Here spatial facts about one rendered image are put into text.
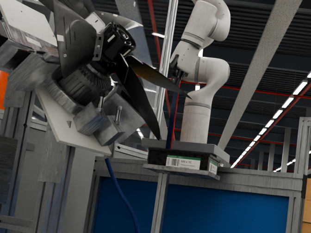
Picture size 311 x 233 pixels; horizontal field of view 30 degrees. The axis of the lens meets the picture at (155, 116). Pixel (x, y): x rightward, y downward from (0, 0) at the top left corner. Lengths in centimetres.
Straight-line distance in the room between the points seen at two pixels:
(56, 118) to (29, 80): 15
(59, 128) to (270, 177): 75
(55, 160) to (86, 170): 110
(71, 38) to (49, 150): 40
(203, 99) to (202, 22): 54
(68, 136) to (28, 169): 88
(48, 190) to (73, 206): 105
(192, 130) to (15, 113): 84
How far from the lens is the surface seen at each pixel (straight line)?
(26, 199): 269
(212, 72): 260
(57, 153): 187
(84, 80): 191
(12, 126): 207
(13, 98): 207
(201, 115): 256
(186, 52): 212
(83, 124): 187
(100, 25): 197
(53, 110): 186
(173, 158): 196
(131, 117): 201
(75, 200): 293
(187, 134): 255
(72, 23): 173
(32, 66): 174
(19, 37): 176
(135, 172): 232
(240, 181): 209
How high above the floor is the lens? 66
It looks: 9 degrees up
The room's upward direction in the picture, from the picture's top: 8 degrees clockwise
